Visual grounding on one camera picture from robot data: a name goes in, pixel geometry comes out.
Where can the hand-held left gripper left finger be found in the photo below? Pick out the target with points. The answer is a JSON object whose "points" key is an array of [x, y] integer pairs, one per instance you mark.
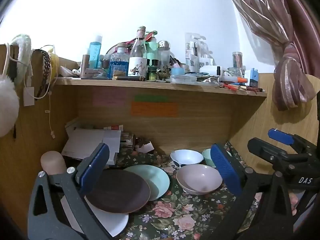
{"points": [[96, 160]]}

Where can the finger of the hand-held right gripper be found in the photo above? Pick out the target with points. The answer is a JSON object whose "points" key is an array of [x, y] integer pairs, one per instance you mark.
{"points": [[280, 135], [265, 150]]}

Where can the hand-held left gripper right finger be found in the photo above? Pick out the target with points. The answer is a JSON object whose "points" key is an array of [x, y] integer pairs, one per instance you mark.
{"points": [[225, 167]]}

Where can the mint green bowl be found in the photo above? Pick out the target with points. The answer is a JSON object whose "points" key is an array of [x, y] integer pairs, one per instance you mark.
{"points": [[207, 156]]}

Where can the pale pink bowl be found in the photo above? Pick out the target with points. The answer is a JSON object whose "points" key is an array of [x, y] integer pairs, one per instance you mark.
{"points": [[197, 177]]}

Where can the dark brown plate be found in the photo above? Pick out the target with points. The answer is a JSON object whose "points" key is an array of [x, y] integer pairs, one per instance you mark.
{"points": [[117, 192]]}

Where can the white bowl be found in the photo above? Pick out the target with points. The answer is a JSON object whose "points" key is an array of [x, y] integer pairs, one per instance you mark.
{"points": [[186, 156]]}

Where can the mint green plate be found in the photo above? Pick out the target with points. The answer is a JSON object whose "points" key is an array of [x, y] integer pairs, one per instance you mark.
{"points": [[155, 177]]}

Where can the white plate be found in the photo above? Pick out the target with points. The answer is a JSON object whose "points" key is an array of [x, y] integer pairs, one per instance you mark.
{"points": [[110, 222]]}

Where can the person's right hand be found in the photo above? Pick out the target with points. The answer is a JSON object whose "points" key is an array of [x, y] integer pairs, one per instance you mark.
{"points": [[293, 202]]}

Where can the stack of white papers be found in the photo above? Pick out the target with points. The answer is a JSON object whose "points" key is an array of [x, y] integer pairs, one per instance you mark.
{"points": [[82, 140]]}

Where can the red and white carton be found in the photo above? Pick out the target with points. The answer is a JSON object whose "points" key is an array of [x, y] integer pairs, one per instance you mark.
{"points": [[113, 127]]}

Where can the pink sticky note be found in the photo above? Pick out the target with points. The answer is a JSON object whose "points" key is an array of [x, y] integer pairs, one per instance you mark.
{"points": [[108, 98]]}

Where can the blue and white box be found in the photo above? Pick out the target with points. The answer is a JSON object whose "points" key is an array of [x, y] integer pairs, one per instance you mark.
{"points": [[251, 77]]}

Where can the dark floral tablecloth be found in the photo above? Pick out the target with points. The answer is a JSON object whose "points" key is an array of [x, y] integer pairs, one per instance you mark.
{"points": [[175, 212]]}

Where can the orange and green sticky notes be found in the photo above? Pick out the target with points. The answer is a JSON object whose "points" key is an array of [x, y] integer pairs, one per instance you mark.
{"points": [[155, 109]]}

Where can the green sticky note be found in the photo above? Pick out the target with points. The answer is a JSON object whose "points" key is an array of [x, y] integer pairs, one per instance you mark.
{"points": [[151, 98]]}

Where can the glass jar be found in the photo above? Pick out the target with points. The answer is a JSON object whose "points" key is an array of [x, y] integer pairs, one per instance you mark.
{"points": [[237, 60]]}

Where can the white paper tag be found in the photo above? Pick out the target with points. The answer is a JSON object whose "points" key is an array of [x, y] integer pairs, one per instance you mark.
{"points": [[29, 97]]}

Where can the brown cardboard tube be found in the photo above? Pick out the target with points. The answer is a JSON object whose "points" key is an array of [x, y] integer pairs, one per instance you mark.
{"points": [[85, 66]]}

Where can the square blue liquid bottle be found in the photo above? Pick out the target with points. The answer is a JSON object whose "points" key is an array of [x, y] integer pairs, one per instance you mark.
{"points": [[118, 66]]}

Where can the clear plastic box blue lid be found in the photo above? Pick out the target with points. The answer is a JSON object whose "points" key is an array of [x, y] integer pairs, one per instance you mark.
{"points": [[183, 78]]}

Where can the clear glass bottle illustrated label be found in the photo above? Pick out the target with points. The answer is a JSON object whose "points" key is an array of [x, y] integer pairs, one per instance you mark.
{"points": [[137, 67]]}

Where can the small green bottle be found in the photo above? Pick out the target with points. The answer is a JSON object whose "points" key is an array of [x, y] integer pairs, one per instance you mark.
{"points": [[151, 74]]}

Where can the white fluffy pompom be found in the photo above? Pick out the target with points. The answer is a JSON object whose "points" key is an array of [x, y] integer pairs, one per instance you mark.
{"points": [[7, 105]]}

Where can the tall blue liquid bottle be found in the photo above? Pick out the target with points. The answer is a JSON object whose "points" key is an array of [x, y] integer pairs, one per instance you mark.
{"points": [[95, 52]]}

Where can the brown braided headband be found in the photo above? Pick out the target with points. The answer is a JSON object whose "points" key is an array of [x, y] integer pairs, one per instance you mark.
{"points": [[46, 62]]}

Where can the white carded packages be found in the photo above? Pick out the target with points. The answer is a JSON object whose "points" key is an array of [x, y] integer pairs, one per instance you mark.
{"points": [[193, 55]]}

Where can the silver cap clear bottle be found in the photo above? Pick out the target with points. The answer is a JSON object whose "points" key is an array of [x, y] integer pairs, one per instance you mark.
{"points": [[163, 55]]}

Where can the mint green pump bottle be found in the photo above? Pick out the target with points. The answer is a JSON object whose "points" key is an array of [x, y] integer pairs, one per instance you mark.
{"points": [[152, 47]]}

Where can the pink striped curtain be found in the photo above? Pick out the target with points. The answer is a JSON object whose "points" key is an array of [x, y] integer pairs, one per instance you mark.
{"points": [[275, 10]]}

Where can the white fluffy headband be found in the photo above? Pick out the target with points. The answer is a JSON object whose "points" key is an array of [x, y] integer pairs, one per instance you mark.
{"points": [[23, 45]]}

